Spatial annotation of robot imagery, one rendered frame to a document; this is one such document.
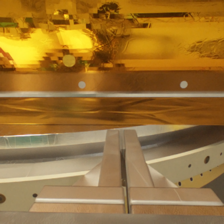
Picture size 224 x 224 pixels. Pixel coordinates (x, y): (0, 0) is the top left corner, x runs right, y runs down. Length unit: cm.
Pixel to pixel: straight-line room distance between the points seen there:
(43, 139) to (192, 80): 24
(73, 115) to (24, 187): 12
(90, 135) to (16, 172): 11
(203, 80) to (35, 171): 27
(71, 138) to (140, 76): 14
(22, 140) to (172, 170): 22
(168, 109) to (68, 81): 16
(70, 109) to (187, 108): 19
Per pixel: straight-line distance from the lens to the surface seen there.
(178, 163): 27
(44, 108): 28
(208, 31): 25
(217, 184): 45
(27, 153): 28
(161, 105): 26
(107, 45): 23
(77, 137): 24
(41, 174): 23
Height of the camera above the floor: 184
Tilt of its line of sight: 15 degrees down
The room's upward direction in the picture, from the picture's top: straight up
